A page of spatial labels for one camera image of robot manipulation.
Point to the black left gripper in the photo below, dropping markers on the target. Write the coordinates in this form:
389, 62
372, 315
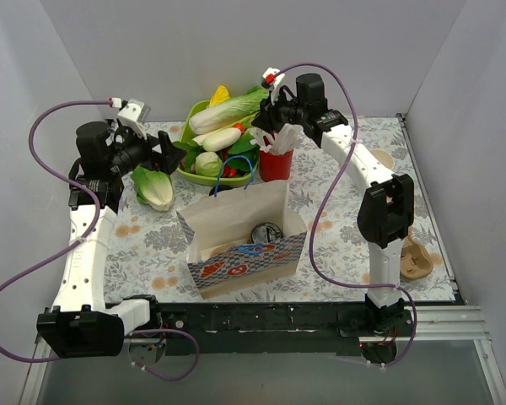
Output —
155, 148

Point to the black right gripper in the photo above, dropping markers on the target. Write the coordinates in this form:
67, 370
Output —
268, 115

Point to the single brown cup carrier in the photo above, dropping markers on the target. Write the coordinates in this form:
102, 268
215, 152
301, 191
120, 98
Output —
212, 252

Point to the stack of white paper cups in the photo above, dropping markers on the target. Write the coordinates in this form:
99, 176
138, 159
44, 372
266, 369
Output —
384, 158

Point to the patterned paper takeout bag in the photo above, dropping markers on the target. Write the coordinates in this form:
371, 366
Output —
230, 217

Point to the black plastic cup lid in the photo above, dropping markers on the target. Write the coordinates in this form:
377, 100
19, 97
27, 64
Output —
266, 233

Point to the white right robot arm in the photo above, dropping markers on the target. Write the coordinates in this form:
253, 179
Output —
387, 208

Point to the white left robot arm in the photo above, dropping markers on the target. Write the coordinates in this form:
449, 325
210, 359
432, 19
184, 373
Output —
79, 323

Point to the white wrapped straw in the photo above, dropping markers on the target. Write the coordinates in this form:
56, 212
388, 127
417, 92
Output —
277, 144

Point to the green vegetable basket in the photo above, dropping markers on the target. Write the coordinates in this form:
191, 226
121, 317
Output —
239, 159

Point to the toy bok choy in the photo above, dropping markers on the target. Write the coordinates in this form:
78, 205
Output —
153, 188

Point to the toy round green cabbage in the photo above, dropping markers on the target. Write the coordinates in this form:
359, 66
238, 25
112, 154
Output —
208, 164

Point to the toy napa cabbage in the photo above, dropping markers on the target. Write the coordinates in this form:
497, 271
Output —
228, 112

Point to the toy white radish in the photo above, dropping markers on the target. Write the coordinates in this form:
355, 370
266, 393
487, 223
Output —
221, 139

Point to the stack of black lids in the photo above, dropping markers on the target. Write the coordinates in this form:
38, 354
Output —
217, 189

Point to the red straw holder cup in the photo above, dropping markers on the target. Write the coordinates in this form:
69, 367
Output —
275, 167

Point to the toy yellow corn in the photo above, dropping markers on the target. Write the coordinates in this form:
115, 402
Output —
220, 95

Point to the floral table mat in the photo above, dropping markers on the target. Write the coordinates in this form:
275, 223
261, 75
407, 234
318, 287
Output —
147, 249

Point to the brown cardboard cup carrier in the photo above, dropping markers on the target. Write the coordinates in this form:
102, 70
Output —
416, 262

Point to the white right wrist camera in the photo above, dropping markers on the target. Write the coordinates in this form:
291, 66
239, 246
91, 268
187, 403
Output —
273, 80

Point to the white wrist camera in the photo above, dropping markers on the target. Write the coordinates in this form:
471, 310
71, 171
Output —
273, 80
131, 113

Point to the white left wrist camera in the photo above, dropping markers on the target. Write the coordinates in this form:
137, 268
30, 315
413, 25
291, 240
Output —
131, 113

